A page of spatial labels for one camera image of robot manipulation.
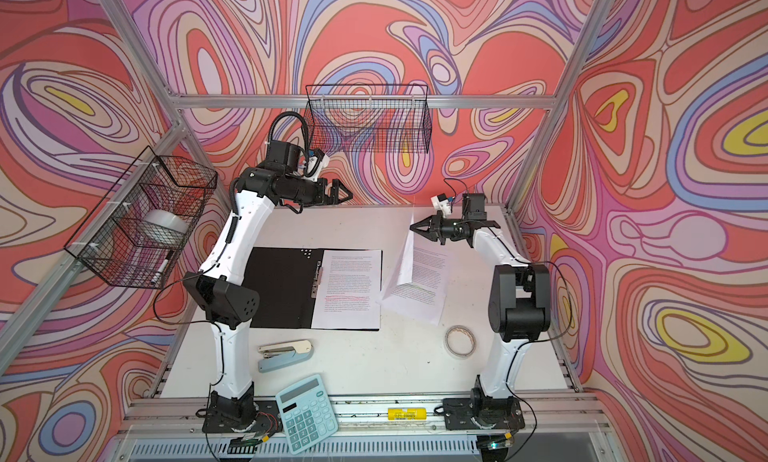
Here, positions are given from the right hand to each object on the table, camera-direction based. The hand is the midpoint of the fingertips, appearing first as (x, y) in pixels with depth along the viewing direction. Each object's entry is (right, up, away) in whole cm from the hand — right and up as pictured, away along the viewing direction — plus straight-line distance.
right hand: (413, 232), depth 87 cm
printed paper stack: (+3, -18, +9) cm, 21 cm away
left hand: (-20, +11, -6) cm, 24 cm away
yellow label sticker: (-3, -45, -15) cm, 47 cm away
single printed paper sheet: (-21, -20, +9) cm, 30 cm away
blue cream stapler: (-37, -34, -6) cm, 50 cm away
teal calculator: (-27, -44, -15) cm, 54 cm away
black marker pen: (-63, -9, -15) cm, 65 cm away
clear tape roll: (+13, -31, -2) cm, 34 cm away
